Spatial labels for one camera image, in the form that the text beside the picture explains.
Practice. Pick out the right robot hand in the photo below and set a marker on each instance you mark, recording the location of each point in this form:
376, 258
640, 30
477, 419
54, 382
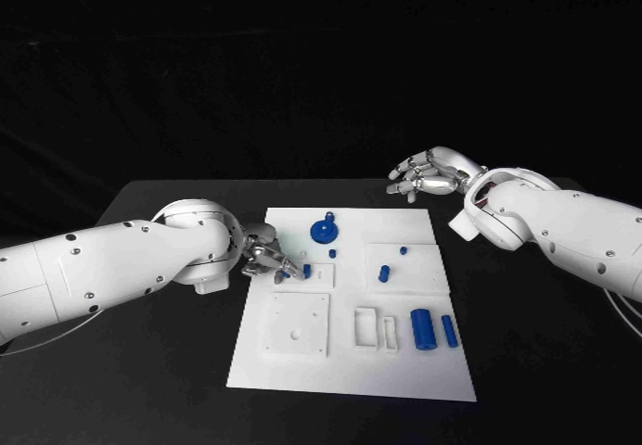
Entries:
442, 174

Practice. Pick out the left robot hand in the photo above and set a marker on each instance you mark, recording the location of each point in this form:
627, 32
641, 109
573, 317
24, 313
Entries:
269, 257

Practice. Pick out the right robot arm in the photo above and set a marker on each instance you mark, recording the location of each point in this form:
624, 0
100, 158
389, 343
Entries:
576, 226

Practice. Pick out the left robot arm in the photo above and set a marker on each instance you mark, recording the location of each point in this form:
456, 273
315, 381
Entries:
100, 267

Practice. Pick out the white task board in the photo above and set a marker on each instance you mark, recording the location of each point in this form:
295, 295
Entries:
351, 368

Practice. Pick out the blue gear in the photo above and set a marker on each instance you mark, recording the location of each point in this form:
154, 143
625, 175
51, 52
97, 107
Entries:
324, 231

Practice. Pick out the tall blue peg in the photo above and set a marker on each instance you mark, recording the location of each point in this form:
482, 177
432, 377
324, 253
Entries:
384, 274

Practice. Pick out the thick blue cylinder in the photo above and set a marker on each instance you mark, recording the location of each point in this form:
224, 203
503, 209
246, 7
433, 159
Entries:
423, 329

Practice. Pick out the thin blue cylinder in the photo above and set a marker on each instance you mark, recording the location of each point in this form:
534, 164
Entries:
449, 331

